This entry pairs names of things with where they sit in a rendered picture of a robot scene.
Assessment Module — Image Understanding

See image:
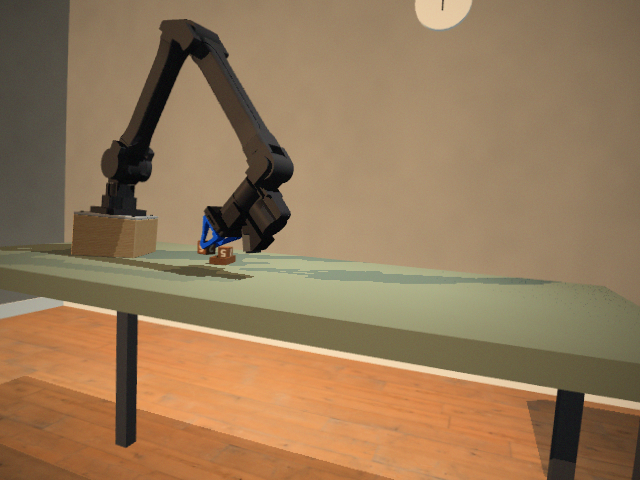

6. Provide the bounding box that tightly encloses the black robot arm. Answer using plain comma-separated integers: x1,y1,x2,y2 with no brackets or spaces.
90,19,294,254

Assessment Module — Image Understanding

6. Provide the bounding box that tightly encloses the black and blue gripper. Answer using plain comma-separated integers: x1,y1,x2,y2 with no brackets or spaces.
200,193,249,249

